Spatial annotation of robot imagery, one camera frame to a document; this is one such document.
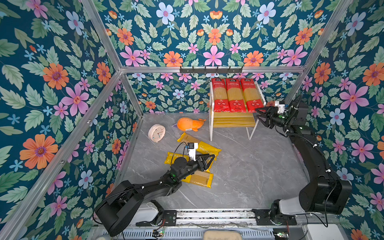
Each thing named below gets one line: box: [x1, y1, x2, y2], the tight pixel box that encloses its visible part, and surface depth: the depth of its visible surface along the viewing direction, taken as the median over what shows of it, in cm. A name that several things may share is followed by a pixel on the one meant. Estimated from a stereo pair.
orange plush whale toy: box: [177, 117, 207, 132], surface depth 107 cm
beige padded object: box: [203, 230, 243, 240], surface depth 67 cm
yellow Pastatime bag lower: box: [181, 169, 214, 189], surface depth 86 cm
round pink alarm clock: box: [148, 123, 166, 143], surface depth 101 cm
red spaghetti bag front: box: [211, 78, 231, 113], surface depth 82 cm
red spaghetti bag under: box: [226, 78, 247, 113], surface depth 82 cm
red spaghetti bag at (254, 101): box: [241, 78, 264, 113], surface depth 82 cm
